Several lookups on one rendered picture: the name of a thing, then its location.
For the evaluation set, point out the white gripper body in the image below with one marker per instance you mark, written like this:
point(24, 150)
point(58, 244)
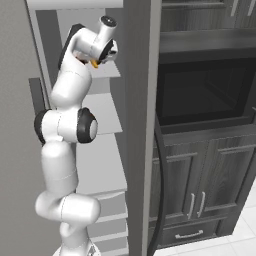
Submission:
point(114, 52)

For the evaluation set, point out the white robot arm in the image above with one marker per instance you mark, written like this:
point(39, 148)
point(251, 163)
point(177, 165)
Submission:
point(60, 166)

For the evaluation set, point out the small grey freezer rack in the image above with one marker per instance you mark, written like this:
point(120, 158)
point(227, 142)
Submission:
point(106, 70)

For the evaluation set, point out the orange carrot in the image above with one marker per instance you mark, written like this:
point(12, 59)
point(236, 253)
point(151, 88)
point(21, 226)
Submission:
point(95, 64)

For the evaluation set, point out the medium grey freezer rack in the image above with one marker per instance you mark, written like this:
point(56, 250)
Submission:
point(104, 113)

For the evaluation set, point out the large grey freezer rack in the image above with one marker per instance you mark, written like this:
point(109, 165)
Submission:
point(100, 166)

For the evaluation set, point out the grey freezer door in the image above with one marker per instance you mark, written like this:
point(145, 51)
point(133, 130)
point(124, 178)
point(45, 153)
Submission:
point(16, 140)

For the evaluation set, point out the dark wood cupboard door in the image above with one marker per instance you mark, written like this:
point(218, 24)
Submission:
point(180, 186)
point(228, 176)

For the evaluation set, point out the grey freezer drawer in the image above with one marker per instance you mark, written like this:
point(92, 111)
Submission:
point(111, 223)

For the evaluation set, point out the dark wood cupboard housing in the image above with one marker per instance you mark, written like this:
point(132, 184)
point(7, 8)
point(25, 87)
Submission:
point(213, 43)

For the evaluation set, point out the black microwave oven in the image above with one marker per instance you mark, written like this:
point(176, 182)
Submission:
point(205, 93)

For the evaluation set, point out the dark wood drawer front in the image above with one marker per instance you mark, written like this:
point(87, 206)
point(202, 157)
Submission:
point(190, 233)

